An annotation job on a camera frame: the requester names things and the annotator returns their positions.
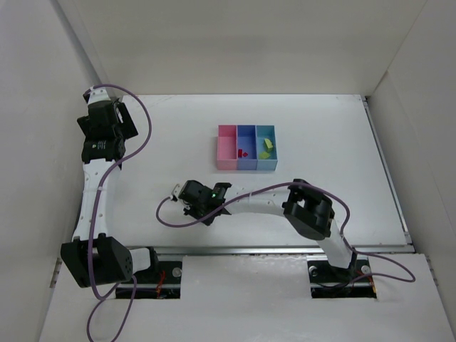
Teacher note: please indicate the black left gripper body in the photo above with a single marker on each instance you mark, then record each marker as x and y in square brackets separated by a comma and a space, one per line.
[125, 121]

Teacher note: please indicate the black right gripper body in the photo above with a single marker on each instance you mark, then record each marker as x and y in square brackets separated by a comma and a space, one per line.
[197, 210]

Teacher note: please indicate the green lego brick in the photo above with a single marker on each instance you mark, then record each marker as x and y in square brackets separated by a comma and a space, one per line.
[268, 145]
[264, 155]

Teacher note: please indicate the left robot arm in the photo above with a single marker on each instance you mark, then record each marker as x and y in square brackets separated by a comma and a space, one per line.
[94, 256]

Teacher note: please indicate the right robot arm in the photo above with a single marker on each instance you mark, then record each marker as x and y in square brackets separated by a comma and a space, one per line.
[308, 211]

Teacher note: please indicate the pink plastic bin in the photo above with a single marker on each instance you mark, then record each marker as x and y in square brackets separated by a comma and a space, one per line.
[227, 154]

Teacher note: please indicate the light blue plastic bin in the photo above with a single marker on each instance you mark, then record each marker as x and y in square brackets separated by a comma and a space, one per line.
[262, 132]

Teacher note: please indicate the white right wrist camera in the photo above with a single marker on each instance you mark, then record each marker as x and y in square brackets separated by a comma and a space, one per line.
[175, 194]

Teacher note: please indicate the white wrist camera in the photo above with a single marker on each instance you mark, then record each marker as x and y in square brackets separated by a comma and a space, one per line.
[94, 95]
[175, 194]

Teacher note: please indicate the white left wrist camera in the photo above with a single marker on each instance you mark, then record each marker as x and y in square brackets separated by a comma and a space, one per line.
[94, 95]

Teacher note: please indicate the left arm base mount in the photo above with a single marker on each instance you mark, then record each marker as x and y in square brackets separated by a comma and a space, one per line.
[163, 283]

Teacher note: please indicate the aluminium front rail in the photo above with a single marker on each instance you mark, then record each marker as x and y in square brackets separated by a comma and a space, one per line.
[206, 251]

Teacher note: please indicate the aluminium rail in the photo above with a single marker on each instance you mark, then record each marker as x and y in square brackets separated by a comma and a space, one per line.
[393, 192]
[206, 251]

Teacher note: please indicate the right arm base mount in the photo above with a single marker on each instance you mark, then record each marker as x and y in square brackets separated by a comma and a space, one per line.
[328, 282]

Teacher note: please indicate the aluminium right rail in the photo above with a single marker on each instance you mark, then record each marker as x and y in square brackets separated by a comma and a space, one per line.
[393, 192]

